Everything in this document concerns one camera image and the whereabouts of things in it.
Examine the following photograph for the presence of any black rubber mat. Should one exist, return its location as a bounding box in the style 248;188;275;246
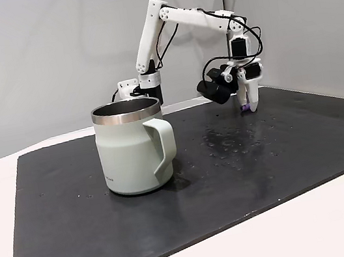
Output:
0;73;344;257

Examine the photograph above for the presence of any pale green steel mug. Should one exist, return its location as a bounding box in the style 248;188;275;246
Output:
89;92;184;201

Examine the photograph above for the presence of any black oval camera with mount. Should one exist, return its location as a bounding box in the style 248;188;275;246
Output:
193;62;241;109

